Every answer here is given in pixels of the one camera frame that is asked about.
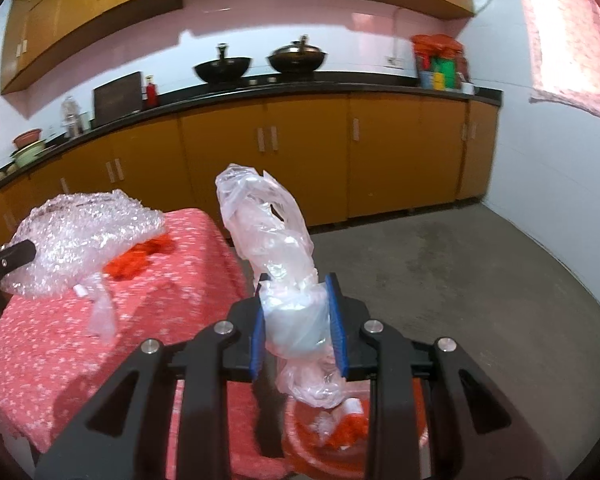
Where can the clear bubble wrap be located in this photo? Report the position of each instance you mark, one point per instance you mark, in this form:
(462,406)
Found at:
(75,236)

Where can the red plastic bag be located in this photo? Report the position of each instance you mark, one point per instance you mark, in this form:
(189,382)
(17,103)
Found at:
(136,260)

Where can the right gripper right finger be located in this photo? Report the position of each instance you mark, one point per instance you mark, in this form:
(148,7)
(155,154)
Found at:
(434,413)

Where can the green basin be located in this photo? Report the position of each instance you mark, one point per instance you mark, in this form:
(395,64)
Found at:
(24,156)

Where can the upper wooden cabinets left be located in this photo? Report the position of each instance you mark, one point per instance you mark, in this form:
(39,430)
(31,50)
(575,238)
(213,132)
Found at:
(41,34)

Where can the lower wooden cabinets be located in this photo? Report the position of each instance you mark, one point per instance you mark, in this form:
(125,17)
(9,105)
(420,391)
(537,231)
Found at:
(342,156)

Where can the clear jar in bag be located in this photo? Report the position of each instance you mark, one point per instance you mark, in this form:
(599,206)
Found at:
(71,112)

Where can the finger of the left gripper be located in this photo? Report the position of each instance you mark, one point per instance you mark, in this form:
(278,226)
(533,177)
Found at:
(15,256)

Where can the clear plastic bag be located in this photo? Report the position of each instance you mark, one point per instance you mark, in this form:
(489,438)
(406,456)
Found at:
(268,230)

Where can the pink window curtain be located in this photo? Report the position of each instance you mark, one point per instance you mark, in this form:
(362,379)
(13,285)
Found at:
(564,40)

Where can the red basin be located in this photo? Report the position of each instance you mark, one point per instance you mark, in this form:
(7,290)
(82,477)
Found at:
(27,138)

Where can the green yellow containers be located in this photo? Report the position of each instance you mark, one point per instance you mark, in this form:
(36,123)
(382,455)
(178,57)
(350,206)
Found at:
(437,73)

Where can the white cup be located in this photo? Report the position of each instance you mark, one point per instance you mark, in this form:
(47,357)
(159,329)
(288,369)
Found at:
(468,88)

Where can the black wok with lid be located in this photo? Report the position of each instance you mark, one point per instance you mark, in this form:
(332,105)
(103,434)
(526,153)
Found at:
(297,59)

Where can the black countertop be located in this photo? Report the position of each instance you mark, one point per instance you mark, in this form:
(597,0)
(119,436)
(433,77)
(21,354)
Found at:
(265,87)

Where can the black wok left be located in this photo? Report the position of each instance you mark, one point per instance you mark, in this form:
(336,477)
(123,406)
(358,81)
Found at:
(223,69)

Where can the red bottle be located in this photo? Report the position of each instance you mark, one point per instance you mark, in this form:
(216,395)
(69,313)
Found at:
(151,92)

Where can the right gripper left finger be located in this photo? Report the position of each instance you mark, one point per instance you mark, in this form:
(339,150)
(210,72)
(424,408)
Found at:
(122,432)

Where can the red plastic trash basket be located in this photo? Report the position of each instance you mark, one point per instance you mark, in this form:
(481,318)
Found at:
(329,444)

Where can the red bag on counter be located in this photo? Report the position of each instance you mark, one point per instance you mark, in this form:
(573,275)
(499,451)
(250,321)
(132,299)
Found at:
(428,47)

